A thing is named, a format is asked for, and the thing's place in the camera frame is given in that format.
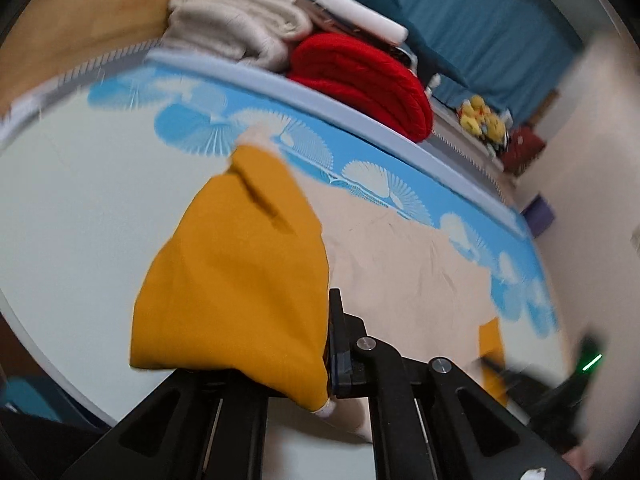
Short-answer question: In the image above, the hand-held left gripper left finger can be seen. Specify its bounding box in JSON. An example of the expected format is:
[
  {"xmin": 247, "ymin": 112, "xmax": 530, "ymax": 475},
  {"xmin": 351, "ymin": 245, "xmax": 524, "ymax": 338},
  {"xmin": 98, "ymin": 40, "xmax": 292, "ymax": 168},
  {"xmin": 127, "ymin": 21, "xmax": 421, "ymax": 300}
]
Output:
[{"xmin": 60, "ymin": 367, "xmax": 287, "ymax": 480}]

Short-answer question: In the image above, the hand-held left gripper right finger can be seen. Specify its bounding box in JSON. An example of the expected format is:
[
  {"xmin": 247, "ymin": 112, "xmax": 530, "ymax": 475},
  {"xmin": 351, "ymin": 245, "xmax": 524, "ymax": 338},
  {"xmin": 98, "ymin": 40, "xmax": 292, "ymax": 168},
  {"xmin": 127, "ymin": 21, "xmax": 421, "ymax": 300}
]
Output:
[{"xmin": 327, "ymin": 287, "xmax": 583, "ymax": 480}]

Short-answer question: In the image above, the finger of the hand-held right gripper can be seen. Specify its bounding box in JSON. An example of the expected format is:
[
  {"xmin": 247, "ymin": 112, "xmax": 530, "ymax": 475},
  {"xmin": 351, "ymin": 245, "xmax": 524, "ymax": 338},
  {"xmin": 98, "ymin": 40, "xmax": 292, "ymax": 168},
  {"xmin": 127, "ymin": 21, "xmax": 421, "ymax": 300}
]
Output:
[{"xmin": 479, "ymin": 356, "xmax": 522, "ymax": 379}]

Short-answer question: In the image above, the beige and mustard sweatshirt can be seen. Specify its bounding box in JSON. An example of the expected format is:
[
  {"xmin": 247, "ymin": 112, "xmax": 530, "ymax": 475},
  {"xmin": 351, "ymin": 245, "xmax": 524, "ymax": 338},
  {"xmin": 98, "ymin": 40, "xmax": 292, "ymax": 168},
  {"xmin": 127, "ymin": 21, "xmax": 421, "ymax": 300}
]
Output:
[{"xmin": 129, "ymin": 127, "xmax": 511, "ymax": 443}]

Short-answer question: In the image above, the blue and white printed bedsheet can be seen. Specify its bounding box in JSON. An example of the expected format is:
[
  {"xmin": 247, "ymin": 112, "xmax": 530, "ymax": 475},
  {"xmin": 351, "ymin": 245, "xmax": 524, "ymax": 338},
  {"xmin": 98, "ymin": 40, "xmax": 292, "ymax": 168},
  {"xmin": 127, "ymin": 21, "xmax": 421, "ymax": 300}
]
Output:
[{"xmin": 0, "ymin": 57, "xmax": 576, "ymax": 441}]

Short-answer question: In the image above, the light blue mattress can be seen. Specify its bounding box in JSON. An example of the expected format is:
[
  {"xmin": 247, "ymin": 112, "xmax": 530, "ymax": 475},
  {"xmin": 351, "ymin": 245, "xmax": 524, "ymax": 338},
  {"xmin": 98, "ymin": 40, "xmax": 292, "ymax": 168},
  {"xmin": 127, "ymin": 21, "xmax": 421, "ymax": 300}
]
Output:
[{"xmin": 0, "ymin": 42, "xmax": 531, "ymax": 241}]

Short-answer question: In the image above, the yellow plush bear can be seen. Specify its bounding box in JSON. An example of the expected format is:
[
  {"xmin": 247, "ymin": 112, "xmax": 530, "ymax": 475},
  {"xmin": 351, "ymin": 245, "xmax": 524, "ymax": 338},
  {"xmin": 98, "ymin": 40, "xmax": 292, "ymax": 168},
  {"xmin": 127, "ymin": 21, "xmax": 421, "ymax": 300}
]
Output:
[{"xmin": 459, "ymin": 95, "xmax": 506, "ymax": 141}]

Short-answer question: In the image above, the red knitted sweater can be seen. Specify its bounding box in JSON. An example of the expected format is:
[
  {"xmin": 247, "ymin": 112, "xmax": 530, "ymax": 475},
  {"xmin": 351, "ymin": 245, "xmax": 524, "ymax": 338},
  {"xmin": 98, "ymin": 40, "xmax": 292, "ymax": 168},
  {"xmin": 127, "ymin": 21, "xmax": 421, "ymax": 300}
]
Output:
[{"xmin": 287, "ymin": 32, "xmax": 435, "ymax": 142}]

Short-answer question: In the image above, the dark teal cloth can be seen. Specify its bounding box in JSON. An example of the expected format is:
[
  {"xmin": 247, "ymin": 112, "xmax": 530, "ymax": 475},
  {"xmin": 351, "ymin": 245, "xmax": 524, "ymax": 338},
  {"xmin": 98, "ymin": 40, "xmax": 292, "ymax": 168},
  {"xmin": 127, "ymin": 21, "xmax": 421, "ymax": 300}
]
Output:
[{"xmin": 325, "ymin": 0, "xmax": 471, "ymax": 88}]

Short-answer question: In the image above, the blue curtain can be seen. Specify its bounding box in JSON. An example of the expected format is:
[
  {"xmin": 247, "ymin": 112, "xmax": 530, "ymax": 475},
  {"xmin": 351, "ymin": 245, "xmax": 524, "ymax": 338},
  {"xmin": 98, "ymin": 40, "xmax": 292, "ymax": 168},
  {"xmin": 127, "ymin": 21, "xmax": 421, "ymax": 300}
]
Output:
[{"xmin": 380, "ymin": 0, "xmax": 586, "ymax": 126}]

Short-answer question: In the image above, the white folded cloth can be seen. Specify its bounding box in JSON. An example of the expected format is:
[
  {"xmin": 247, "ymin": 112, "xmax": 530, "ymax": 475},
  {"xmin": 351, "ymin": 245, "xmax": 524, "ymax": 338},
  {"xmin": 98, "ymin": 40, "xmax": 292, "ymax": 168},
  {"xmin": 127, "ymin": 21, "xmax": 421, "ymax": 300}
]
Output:
[{"xmin": 295, "ymin": 0, "xmax": 408, "ymax": 43}]

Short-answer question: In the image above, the cream folded blanket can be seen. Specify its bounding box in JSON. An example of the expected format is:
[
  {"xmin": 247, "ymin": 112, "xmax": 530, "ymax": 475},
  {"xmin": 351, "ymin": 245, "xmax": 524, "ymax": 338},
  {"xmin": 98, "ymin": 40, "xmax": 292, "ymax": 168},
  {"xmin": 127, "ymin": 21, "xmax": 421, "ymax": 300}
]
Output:
[{"xmin": 162, "ymin": 0, "xmax": 313, "ymax": 68}]

